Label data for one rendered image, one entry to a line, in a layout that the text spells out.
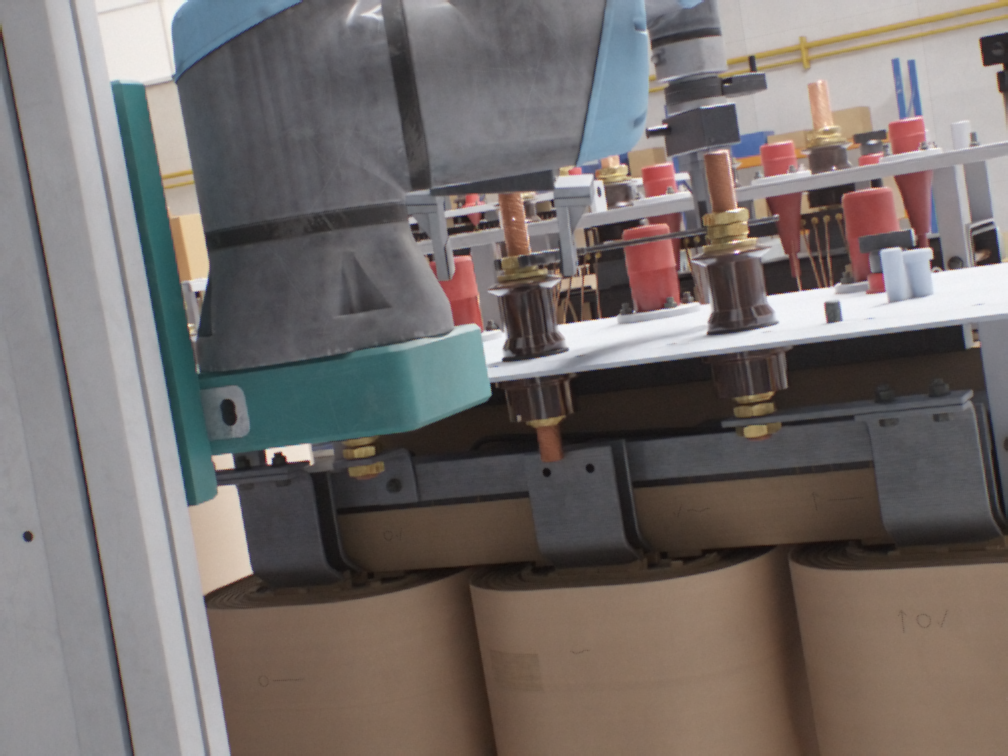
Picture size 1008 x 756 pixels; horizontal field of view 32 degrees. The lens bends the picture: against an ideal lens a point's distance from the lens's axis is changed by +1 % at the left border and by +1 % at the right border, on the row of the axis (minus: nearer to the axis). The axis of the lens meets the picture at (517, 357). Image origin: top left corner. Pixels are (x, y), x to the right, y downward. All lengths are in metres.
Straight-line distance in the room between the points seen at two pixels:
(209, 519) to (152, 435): 3.36
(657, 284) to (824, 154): 1.76
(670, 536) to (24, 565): 1.16
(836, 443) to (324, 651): 0.74
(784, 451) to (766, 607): 0.20
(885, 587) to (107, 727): 1.04
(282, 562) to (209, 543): 2.17
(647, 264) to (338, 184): 1.33
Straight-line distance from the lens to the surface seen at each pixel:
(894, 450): 2.03
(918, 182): 3.59
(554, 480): 2.18
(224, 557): 4.59
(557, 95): 1.24
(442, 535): 2.38
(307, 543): 2.38
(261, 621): 2.40
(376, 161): 1.25
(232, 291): 1.25
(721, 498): 2.20
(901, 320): 1.85
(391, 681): 2.35
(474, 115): 1.24
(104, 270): 1.19
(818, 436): 2.10
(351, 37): 1.24
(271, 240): 1.23
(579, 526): 2.18
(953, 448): 2.01
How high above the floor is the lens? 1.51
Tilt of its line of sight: 4 degrees down
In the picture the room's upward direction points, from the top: 9 degrees counter-clockwise
